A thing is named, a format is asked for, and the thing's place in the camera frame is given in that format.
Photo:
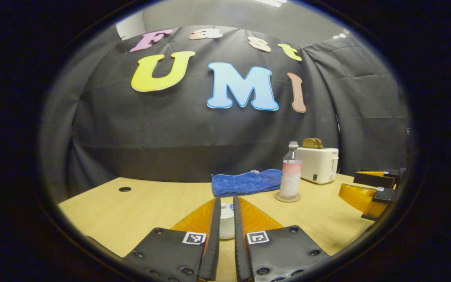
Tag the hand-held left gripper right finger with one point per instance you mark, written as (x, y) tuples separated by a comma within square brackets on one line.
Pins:
[(240, 243)]

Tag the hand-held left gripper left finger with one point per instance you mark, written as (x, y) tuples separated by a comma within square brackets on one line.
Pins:
[(211, 243)]

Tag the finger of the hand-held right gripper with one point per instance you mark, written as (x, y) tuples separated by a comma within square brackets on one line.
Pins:
[(384, 196), (374, 179)]

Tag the round brown coaster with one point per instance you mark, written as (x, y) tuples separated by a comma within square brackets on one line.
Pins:
[(288, 199)]

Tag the clear water bottle pink label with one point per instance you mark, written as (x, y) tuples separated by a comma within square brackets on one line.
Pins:
[(291, 176)]

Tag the cream toaster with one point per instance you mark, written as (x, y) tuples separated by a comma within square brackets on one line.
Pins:
[(319, 164)]

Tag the blue towel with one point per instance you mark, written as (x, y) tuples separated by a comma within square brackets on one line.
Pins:
[(245, 182)]

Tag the brown bread slice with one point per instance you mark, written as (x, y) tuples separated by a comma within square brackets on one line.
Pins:
[(318, 143), (308, 143)]

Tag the black backdrop cloth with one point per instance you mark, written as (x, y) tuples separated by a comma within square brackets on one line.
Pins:
[(151, 137)]

